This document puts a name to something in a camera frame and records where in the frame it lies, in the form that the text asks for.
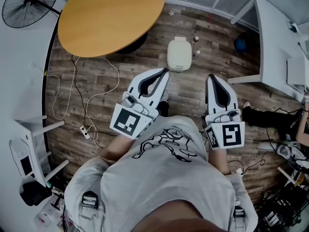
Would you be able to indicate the black metal rack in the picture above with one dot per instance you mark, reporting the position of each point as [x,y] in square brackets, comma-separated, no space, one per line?
[285,209]

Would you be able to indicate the person's right forearm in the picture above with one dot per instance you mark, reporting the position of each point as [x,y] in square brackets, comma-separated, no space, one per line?
[218,161]

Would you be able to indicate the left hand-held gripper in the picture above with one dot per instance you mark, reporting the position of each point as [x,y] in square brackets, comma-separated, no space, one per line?
[125,122]

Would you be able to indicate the black office chair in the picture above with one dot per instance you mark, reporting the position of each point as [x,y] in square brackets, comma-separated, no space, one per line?
[36,194]

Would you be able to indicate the blue ball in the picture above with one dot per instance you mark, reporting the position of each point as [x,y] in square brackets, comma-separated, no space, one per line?
[241,45]

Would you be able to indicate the round wooden table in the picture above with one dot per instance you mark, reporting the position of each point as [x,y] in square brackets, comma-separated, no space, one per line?
[108,18]

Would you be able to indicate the cream trash bin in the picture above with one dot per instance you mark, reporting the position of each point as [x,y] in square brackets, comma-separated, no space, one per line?
[179,53]

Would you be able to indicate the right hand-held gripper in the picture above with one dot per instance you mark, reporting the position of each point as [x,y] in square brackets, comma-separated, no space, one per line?
[230,134]

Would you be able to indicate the white power strip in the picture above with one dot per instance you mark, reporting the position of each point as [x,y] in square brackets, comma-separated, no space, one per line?
[85,132]

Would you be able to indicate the white desk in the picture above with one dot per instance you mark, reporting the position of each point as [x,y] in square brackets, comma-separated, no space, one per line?
[275,45]

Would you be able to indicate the small bottle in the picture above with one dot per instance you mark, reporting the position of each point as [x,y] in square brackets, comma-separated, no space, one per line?
[195,40]
[196,54]

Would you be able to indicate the white device with dark screen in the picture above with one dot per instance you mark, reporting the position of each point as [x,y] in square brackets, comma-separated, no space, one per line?
[24,162]

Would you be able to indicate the white box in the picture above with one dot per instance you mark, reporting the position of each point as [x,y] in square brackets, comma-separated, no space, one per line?
[295,71]

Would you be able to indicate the white charger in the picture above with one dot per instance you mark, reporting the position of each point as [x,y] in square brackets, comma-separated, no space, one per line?
[239,171]

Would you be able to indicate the small white table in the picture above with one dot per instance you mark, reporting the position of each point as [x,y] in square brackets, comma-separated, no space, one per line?
[31,149]

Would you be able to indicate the person's left forearm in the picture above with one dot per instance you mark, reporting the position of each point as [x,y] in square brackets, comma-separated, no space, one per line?
[118,147]

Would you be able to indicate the black trousers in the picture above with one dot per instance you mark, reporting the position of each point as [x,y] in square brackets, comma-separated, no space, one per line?
[164,109]

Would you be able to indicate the black standing fan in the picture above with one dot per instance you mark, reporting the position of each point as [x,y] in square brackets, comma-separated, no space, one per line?
[29,6]

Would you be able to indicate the black round table base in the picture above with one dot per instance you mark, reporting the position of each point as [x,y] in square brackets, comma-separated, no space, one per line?
[135,46]

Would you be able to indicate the grey printed t-shirt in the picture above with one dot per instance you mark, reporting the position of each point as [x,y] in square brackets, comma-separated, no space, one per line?
[157,178]

